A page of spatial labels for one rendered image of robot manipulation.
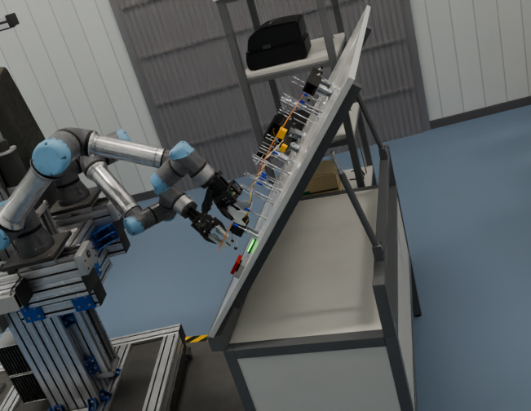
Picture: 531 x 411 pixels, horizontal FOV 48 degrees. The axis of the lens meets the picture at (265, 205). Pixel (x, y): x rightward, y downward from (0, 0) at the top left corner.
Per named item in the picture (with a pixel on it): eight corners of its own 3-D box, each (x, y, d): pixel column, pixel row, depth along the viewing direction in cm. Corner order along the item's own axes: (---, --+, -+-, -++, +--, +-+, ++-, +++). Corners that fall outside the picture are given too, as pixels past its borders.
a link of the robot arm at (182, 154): (169, 150, 202) (186, 134, 199) (192, 172, 206) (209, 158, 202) (163, 160, 195) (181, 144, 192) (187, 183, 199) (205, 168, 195)
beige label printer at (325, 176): (289, 214, 325) (280, 181, 317) (292, 196, 343) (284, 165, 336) (343, 203, 317) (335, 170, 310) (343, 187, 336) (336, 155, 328)
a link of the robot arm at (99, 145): (64, 145, 223) (189, 172, 221) (50, 156, 213) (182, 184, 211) (64, 117, 218) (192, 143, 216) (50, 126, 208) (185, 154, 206)
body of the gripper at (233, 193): (238, 203, 200) (213, 178, 196) (221, 213, 205) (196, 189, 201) (245, 190, 205) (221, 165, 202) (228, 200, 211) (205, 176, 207)
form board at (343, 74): (274, 191, 307) (271, 189, 307) (370, 6, 257) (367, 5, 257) (213, 338, 204) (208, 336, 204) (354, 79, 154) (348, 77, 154)
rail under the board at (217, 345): (211, 351, 207) (206, 337, 205) (272, 201, 310) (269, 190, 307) (226, 351, 206) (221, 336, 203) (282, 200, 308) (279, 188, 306)
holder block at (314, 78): (340, 74, 194) (316, 62, 193) (332, 94, 186) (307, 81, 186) (334, 85, 197) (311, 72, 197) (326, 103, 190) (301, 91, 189)
